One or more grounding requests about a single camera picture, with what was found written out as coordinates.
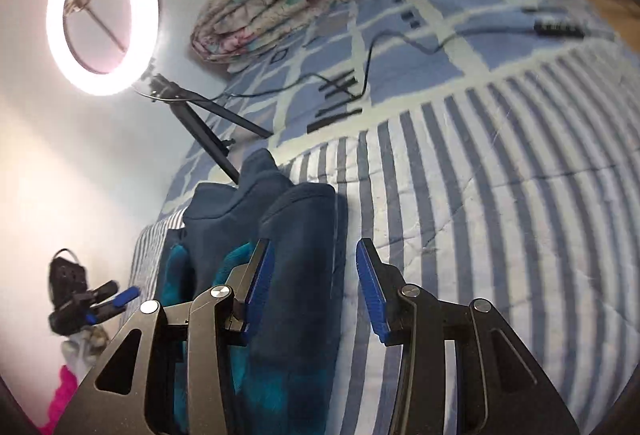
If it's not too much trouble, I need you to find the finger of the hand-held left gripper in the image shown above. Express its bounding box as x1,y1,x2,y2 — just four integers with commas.
92,279,120,304
85,286,142,324

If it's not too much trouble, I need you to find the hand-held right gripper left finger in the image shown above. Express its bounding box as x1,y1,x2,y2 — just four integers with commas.
52,239,276,435

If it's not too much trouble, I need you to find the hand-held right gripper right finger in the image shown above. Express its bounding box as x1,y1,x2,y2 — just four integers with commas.
356,237,581,435

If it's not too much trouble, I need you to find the teal knit sweater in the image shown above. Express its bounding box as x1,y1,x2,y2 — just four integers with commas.
157,149,351,435

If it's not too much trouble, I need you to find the person's left hand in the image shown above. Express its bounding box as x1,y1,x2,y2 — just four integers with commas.
62,327,108,383

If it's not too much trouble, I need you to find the blue striped quilt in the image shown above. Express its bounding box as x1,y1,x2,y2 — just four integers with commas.
132,38,640,435

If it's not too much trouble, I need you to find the black tripod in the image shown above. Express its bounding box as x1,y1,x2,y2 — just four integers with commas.
132,72,273,186

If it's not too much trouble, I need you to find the blue checked bed sheet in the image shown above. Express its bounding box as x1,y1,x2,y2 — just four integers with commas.
165,0,616,216

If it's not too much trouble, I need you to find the thin black light cable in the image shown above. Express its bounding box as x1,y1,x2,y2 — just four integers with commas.
215,22,538,101

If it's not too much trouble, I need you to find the ring light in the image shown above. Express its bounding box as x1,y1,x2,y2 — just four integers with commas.
46,0,163,97

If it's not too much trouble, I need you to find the black inline cable controller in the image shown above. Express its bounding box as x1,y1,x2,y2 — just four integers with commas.
532,18,586,40

